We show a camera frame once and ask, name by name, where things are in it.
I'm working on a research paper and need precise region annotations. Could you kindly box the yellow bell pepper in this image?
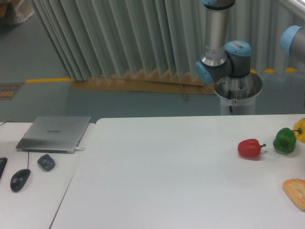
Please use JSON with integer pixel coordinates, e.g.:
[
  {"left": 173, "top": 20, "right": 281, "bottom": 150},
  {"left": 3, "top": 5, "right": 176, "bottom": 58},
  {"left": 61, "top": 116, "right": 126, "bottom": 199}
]
[{"left": 293, "top": 118, "right": 305, "bottom": 143}]

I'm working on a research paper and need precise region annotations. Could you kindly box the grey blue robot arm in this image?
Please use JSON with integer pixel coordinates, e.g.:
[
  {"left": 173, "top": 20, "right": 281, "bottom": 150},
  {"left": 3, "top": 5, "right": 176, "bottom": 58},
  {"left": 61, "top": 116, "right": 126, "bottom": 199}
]
[{"left": 195, "top": 0, "right": 305, "bottom": 84}]

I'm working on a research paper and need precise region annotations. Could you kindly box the red bell pepper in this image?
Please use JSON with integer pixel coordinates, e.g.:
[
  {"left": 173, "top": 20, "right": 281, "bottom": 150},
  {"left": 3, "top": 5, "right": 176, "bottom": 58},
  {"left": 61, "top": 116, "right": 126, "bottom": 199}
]
[{"left": 237, "top": 138, "right": 266, "bottom": 158}]

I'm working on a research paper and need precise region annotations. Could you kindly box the green bell pepper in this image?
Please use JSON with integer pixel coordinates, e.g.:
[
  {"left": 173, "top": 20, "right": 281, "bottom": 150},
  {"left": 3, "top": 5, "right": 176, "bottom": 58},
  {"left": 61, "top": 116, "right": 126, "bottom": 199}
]
[{"left": 273, "top": 127, "right": 296, "bottom": 154}]

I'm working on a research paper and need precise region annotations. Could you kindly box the brown cardboard sheet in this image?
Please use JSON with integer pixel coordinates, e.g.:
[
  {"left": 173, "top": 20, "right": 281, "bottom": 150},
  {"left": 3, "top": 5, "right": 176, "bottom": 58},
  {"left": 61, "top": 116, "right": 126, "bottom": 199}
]
[{"left": 70, "top": 69, "right": 215, "bottom": 96}]

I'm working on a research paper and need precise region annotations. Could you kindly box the grey folding partition screen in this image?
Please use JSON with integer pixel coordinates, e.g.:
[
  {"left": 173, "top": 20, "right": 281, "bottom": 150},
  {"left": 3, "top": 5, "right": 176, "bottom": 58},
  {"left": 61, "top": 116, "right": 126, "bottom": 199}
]
[{"left": 31, "top": 0, "right": 305, "bottom": 81}]

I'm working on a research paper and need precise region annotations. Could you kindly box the silver closed laptop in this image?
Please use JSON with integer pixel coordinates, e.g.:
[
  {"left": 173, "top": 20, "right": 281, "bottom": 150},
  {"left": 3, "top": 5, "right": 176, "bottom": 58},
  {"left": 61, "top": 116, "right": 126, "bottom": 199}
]
[{"left": 16, "top": 116, "right": 91, "bottom": 153}]

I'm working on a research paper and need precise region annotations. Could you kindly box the dark grey small controller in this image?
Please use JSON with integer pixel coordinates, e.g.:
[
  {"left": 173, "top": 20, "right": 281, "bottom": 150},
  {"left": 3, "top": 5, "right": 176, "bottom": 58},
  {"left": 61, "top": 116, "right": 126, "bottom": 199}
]
[{"left": 37, "top": 154, "right": 56, "bottom": 172}]

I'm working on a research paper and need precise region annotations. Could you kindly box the black computer mouse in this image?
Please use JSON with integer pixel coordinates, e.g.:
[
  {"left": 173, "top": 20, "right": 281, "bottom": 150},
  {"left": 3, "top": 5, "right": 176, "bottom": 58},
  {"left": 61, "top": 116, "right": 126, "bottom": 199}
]
[{"left": 10, "top": 169, "right": 31, "bottom": 192}]

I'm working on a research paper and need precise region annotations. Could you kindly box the black keyboard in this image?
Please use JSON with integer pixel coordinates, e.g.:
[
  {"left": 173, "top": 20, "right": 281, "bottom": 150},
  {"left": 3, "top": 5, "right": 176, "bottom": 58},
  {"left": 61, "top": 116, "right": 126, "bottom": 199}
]
[{"left": 0, "top": 157, "right": 8, "bottom": 179}]

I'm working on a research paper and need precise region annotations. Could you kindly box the toasted bread piece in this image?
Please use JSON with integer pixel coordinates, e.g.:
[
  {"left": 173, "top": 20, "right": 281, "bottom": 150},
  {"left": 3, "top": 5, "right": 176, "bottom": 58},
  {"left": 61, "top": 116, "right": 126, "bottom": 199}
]
[{"left": 282, "top": 178, "right": 305, "bottom": 211}]

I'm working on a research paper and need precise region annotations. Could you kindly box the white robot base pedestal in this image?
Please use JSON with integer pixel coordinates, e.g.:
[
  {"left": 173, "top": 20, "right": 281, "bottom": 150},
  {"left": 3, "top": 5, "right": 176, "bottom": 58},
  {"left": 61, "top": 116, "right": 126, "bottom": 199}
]
[{"left": 214, "top": 73, "right": 263, "bottom": 115}]

